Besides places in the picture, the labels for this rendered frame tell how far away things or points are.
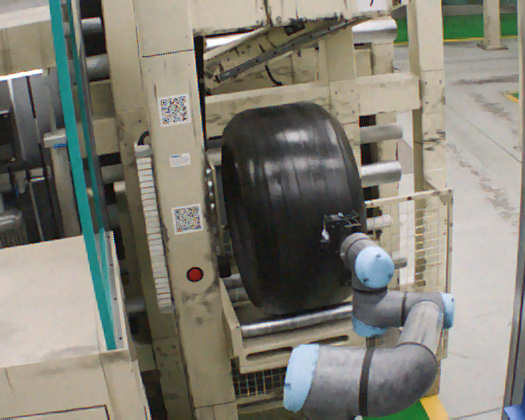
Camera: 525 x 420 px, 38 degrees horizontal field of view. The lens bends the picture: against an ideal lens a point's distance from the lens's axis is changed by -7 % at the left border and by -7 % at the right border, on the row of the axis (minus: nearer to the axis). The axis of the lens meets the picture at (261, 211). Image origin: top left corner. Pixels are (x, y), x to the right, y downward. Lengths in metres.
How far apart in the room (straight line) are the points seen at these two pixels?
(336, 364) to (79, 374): 0.49
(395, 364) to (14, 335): 0.74
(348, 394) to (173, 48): 1.01
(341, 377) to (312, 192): 0.76
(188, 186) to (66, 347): 0.70
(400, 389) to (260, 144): 0.90
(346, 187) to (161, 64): 0.54
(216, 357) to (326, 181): 0.63
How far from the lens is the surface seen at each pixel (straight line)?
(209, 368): 2.29
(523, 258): 1.30
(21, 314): 1.65
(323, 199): 1.94
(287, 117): 2.06
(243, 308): 2.47
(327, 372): 1.28
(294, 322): 2.18
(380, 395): 1.27
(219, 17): 2.21
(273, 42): 2.40
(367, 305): 1.65
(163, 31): 1.93
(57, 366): 1.48
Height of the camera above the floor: 2.04
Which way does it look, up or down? 23 degrees down
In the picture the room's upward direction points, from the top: 5 degrees counter-clockwise
